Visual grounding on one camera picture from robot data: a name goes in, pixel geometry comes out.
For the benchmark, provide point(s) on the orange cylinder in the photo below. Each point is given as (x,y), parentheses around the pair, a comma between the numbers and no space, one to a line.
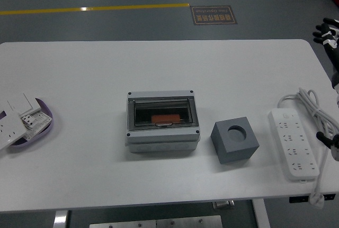
(167,118)

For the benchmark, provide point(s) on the grey enclosure box clear flap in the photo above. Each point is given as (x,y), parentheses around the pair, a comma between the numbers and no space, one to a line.
(161,138)

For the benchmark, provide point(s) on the grey cube with round hole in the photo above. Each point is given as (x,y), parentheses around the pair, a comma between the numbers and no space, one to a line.
(233,151)

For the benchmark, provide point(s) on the brown floor sign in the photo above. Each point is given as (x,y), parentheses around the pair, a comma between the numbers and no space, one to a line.
(213,15)

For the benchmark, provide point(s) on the purple tray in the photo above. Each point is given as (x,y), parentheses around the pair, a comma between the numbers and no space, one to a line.
(45,132)

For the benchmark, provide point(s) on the white perforated panel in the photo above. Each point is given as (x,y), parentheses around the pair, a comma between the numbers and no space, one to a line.
(42,119)

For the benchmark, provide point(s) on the yellow floor line tape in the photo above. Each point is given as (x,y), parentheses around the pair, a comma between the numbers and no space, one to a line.
(79,9)

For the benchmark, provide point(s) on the white power strip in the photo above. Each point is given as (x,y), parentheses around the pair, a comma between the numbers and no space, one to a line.
(294,143)

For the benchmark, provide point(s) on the white terminal block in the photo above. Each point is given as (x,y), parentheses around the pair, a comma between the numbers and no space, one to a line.
(28,120)

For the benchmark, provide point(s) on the white table leg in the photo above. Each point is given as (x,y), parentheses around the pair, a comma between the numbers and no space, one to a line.
(260,214)
(61,220)

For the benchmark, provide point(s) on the black table control panel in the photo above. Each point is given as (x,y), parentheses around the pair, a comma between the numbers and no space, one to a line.
(298,199)

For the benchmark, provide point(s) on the grey metal table bracket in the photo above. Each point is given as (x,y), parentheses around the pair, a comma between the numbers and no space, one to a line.
(223,204)

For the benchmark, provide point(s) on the white wall switch panel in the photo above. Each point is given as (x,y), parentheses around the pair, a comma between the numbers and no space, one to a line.
(21,102)

